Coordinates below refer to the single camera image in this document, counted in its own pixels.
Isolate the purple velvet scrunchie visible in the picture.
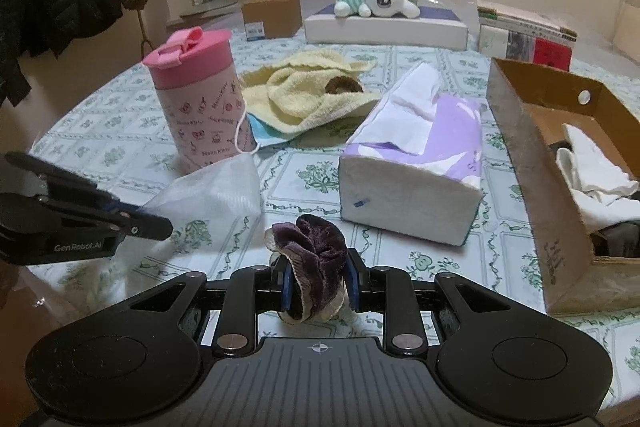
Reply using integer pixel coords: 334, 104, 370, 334
265, 213, 348, 324

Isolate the white paper towel sheet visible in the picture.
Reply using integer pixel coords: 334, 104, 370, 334
114, 153, 262, 282

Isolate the blue surgical face mask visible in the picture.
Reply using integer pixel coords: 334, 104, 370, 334
232, 108, 304, 155

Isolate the yellow terry towel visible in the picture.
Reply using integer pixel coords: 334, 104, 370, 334
240, 48, 380, 133

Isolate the brown knitted scrunchie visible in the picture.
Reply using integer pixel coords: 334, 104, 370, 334
326, 76, 363, 94

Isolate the purple tissue pack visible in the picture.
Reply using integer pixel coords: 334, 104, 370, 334
338, 63, 483, 246

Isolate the pink lidded cup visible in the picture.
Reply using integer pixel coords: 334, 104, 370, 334
143, 26, 257, 171

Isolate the open brown cardboard box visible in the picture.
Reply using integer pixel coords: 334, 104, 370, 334
487, 58, 639, 314

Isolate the white cloth in box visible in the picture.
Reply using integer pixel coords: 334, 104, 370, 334
555, 124, 640, 233

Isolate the small brown cardboard box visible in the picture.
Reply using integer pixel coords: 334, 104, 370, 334
241, 0, 303, 41

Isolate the white flat box blue top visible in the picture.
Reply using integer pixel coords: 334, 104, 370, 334
304, 4, 469, 51

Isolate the stack of books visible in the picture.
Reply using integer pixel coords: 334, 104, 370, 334
476, 0, 577, 72

